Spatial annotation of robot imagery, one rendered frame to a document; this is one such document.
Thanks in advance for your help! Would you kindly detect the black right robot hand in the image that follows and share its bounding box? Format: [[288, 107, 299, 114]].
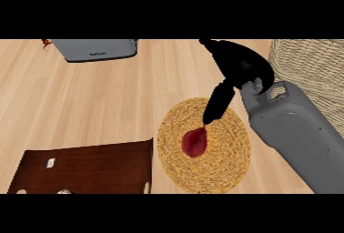
[[198, 38, 276, 126]]

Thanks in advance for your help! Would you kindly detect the pale wicker basket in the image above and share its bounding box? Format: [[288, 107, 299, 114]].
[[267, 39, 344, 138]]

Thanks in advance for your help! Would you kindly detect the red pear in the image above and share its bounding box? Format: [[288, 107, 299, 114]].
[[180, 127, 209, 159]]

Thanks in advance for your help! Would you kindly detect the round woven straw placemat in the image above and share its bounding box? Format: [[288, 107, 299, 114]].
[[156, 96, 252, 195]]

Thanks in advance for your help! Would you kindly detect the grey appliance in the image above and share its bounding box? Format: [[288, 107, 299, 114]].
[[50, 39, 139, 64]]

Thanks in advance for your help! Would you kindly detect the dark brown wooden board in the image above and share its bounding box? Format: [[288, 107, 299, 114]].
[[7, 137, 155, 195]]

